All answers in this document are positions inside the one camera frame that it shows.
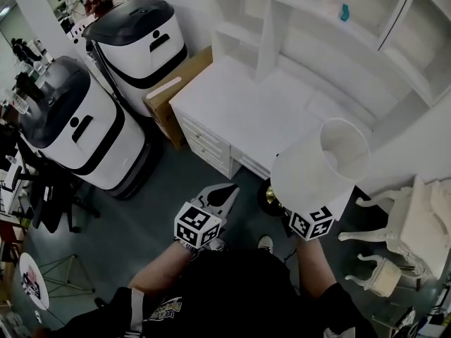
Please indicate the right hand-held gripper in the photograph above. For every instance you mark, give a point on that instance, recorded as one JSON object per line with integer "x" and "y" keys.
{"x": 311, "y": 224}

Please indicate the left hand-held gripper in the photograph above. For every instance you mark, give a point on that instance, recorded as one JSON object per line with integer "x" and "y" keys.
{"x": 197, "y": 224}

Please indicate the white shade lamp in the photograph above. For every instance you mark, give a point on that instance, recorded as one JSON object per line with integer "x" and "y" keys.
{"x": 306, "y": 174}

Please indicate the person's left forearm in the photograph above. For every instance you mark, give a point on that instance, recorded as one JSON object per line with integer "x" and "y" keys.
{"x": 158, "y": 269}

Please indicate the person's right forearm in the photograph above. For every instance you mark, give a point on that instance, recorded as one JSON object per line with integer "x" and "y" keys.
{"x": 315, "y": 266}

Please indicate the person's left shoe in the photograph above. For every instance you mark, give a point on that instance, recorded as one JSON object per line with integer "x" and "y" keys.
{"x": 217, "y": 245}

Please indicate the person's shoe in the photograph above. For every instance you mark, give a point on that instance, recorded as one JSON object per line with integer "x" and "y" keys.
{"x": 266, "y": 243}
{"x": 217, "y": 245}

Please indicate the person's right shoe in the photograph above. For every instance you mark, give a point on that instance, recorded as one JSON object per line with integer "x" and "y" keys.
{"x": 266, "y": 243}

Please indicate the person's black shirt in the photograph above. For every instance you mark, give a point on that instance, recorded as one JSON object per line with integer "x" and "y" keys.
{"x": 232, "y": 294}

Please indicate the white ornate chair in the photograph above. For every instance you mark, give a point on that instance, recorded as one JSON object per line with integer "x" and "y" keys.
{"x": 419, "y": 220}

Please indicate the white table with drawers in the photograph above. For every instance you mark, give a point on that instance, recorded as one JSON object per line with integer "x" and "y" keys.
{"x": 243, "y": 118}

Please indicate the brown cardboard box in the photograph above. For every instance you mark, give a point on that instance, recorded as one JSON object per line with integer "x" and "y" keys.
{"x": 169, "y": 100}

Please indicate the white and black robot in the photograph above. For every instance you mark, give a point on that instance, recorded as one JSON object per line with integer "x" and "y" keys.
{"x": 95, "y": 139}
{"x": 148, "y": 51}

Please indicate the metal tripod stand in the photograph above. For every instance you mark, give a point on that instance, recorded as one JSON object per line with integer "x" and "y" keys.
{"x": 70, "y": 276}

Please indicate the black office chair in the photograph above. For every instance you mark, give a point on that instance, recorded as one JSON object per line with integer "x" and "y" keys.
{"x": 53, "y": 203}

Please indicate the round white side table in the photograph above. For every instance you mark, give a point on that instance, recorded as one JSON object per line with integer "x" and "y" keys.
{"x": 33, "y": 280}

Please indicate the white shelf unit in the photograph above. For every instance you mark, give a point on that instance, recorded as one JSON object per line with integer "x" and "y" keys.
{"x": 317, "y": 37}

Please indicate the teal small object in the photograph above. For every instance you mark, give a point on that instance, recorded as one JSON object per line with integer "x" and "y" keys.
{"x": 344, "y": 12}

